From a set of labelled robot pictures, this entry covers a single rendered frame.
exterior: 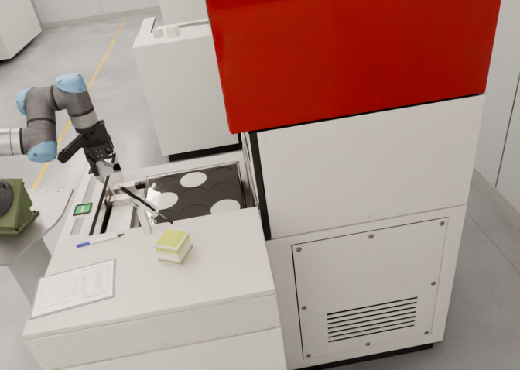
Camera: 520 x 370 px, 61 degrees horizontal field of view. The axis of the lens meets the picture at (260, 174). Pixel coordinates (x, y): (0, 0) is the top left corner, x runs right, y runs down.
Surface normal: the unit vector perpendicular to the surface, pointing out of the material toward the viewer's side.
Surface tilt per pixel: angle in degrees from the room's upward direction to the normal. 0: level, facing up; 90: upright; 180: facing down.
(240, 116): 90
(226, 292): 0
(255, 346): 90
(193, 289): 0
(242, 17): 90
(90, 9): 90
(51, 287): 0
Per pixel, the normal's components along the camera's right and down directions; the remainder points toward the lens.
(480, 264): -0.11, -0.83
